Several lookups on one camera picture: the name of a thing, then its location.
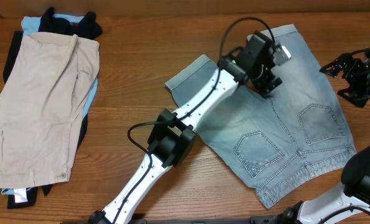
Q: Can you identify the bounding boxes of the light blue denim shorts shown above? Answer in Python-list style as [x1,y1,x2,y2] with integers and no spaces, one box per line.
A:
[165,24,358,209]

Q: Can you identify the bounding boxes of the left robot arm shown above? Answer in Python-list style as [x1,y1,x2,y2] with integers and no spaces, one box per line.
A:
[88,32,291,224]

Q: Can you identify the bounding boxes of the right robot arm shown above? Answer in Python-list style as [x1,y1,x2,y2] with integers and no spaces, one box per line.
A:
[250,48,370,223]

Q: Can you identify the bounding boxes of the black garment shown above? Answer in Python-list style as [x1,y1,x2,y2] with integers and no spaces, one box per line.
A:
[1,7,103,209]

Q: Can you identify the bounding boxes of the light blue shirt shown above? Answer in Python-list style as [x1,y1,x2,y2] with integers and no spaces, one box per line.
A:
[1,12,103,204]

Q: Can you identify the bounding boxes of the beige khaki shorts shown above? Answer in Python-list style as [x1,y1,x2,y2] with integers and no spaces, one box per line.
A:
[0,32,99,189]

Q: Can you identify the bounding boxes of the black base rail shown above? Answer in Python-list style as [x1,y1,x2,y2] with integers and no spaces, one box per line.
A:
[60,215,275,224]

